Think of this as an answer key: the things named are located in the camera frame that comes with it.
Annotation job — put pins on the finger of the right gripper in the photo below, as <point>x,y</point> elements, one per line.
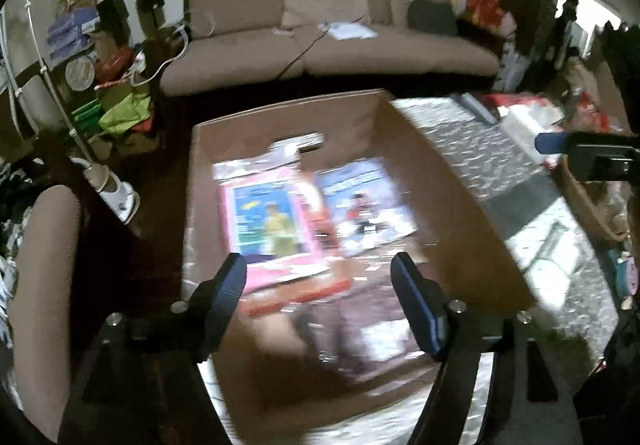
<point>554,143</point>

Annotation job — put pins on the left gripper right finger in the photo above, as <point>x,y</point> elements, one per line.
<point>528,401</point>

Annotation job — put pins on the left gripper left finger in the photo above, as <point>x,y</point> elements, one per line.
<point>140,384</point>

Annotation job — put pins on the red package with zebra card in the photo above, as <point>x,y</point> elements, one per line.
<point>336,279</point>

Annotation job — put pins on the blue phone pouch package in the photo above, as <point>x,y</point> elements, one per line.
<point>364,206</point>

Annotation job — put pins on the dark purple clothing package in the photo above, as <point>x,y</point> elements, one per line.
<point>360,333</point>

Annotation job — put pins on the pink raincoat package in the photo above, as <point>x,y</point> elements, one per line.
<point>262,213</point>

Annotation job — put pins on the white green wool package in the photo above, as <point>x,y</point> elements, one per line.
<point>549,251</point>

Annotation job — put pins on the white tissue box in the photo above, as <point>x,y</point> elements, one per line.
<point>522,122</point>

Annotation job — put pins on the wicker basket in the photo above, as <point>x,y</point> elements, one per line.
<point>594,217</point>

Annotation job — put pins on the black remote controls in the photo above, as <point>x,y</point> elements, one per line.
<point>477,108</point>

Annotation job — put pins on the brown armchair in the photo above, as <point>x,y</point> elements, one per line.
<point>39,312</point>

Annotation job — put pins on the dark green cushion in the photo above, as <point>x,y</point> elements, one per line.
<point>431,17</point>

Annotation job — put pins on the white fan base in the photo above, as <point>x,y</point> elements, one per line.
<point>119,195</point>

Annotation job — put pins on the white paper on sofa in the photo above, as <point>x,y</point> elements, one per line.
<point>342,31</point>

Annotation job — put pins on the large cardboard box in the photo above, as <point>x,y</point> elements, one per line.
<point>372,273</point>

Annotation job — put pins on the brown sofa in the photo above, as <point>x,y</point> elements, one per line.
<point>242,42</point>

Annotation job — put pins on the green bag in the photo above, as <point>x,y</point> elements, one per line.
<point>129,112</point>

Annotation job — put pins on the blue boxes stack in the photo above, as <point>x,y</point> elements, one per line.
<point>70,34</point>

